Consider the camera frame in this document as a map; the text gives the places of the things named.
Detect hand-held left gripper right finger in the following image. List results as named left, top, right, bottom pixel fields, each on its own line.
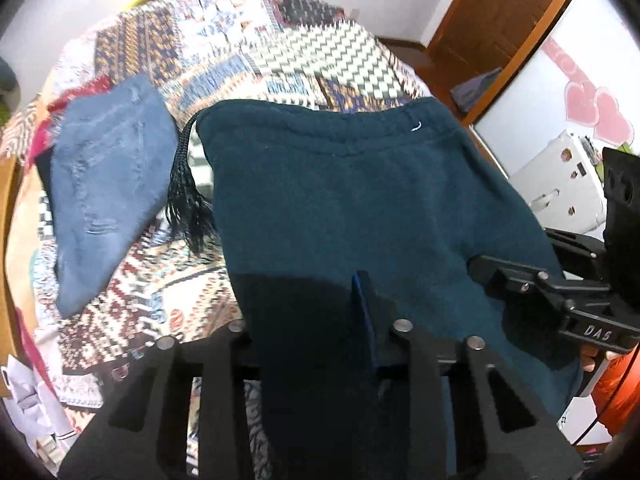
left=350, top=270, right=586, bottom=480

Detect white cabinet door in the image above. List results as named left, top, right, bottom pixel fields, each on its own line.
left=470, top=0, right=640, bottom=181

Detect patchwork blanket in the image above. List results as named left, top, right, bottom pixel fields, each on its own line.
left=0, top=0, right=436, bottom=480

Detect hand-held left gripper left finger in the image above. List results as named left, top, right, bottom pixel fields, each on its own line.
left=57, top=319, right=262, bottom=480

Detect grey cloth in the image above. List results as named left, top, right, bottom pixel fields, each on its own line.
left=450, top=66, right=503, bottom=112

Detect wooden door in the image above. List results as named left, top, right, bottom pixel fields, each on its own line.
left=417, top=0, right=588, bottom=128

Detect pink heart decoration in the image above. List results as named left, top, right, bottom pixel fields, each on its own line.
left=542, top=35, right=636, bottom=150

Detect blue jeans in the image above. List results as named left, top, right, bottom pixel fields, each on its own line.
left=50, top=74, right=180, bottom=320

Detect magenta cloth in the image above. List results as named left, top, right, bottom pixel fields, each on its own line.
left=27, top=122, right=58, bottom=158

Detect person's right forearm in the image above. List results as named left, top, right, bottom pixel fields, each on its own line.
left=582, top=344, right=640, bottom=447

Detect wooden folding table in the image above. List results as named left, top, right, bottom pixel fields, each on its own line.
left=0, top=155, right=27, bottom=396

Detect person's right hand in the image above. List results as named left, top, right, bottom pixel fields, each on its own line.
left=580, top=344, right=609, bottom=374

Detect dark cloth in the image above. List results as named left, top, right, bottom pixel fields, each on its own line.
left=34, top=152, right=57, bottom=196

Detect red cloth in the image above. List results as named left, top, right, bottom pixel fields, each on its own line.
left=47, top=75, right=111, bottom=111

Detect dark teal pants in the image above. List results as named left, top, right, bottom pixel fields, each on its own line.
left=167, top=97, right=583, bottom=480

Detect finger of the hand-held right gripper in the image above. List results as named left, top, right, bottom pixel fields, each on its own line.
left=543, top=226, right=608, bottom=262
left=465, top=254, right=615, bottom=313

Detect white appliance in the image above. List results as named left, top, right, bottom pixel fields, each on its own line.
left=509, top=129, right=608, bottom=241

